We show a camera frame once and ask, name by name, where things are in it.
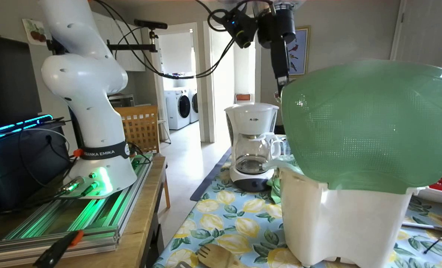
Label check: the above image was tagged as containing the lemon print blue tablecloth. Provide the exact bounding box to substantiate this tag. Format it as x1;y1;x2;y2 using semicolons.
151;163;442;268

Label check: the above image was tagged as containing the black stereo camera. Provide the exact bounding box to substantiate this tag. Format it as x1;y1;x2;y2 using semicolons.
132;18;167;32

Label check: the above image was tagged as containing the white plastic bin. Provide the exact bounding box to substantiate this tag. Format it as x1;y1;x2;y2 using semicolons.
278;167;414;268

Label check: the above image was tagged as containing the wicker laundry basket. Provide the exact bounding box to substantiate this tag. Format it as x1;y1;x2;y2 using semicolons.
114;103;160;155

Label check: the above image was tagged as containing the small wall picture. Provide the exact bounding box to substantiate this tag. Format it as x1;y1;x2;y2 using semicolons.
22;18;48;48

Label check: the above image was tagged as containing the white door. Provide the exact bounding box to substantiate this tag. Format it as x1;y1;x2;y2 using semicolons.
388;0;442;69

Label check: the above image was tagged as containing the green cloth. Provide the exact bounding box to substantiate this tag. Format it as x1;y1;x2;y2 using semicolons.
266;176;284;206

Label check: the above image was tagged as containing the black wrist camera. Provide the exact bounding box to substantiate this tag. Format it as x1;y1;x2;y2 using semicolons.
222;9;258;49

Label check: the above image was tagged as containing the small black utensil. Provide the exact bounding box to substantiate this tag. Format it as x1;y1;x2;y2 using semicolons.
422;237;442;255

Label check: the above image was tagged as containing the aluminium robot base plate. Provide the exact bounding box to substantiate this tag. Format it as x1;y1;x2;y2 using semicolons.
0;154;154;258

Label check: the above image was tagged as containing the wooden slotted spatula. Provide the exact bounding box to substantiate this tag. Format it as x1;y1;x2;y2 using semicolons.
194;243;246;268

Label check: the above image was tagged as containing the orange and black hand tool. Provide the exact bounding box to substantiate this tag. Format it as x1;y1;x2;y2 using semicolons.
32;230;84;268

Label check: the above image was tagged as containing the white washing machine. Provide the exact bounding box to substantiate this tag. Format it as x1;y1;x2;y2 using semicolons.
163;88;200;131

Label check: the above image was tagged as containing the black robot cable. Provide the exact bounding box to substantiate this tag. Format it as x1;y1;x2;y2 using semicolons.
93;0;240;81

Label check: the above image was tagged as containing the white drip coffee maker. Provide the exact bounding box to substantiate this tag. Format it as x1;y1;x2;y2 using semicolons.
222;101;284;192

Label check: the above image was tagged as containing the black monitor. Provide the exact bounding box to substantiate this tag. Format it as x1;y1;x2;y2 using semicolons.
0;32;42;133

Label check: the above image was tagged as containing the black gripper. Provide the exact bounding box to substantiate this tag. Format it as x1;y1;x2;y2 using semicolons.
255;8;297;99

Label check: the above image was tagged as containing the black case with blue light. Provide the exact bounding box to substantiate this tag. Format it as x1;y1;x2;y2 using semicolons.
0;113;75;218

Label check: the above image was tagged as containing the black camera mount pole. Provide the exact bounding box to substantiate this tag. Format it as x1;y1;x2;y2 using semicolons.
45;36;159;57

